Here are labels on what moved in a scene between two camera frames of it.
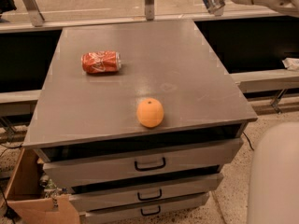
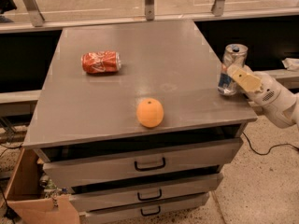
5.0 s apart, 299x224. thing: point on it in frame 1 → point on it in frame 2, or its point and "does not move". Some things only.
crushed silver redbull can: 214,4 → 234,55
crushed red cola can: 101,62 does not move
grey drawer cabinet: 138,119 does not move
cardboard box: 26,197 does not move
